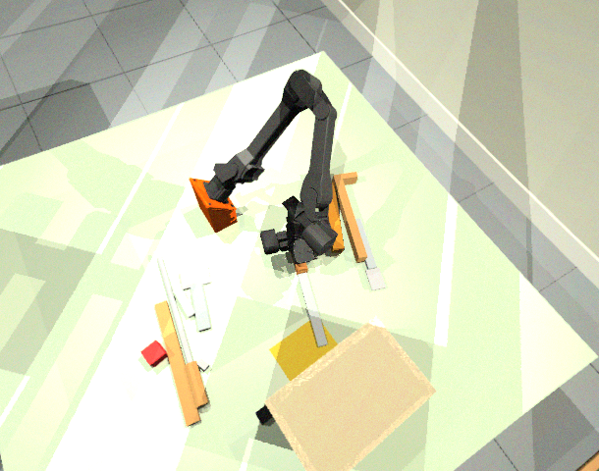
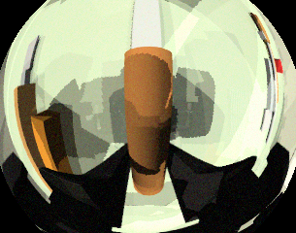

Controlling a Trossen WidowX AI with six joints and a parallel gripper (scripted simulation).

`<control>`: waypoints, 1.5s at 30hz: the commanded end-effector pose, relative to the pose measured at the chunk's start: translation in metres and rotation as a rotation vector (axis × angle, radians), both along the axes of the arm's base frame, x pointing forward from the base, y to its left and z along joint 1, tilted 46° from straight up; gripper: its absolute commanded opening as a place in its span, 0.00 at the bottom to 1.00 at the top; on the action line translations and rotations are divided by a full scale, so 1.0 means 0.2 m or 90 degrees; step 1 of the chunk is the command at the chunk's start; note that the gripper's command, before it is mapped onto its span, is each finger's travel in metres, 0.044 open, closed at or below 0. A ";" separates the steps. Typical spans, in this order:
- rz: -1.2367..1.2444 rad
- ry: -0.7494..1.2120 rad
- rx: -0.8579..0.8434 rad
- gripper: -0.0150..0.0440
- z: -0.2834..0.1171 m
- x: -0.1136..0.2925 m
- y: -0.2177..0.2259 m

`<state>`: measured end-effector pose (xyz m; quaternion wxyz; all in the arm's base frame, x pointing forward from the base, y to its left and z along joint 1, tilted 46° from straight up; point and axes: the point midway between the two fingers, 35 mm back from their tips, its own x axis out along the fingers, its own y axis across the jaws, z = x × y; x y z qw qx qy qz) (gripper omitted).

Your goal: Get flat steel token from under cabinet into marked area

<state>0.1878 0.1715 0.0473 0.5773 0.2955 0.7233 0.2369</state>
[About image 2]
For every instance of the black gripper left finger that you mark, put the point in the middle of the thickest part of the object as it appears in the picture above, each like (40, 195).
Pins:
(102, 188)

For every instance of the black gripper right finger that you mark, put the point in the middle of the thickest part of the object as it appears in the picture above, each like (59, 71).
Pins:
(197, 182)

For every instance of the red block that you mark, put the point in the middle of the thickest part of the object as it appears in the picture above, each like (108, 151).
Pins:
(279, 66)

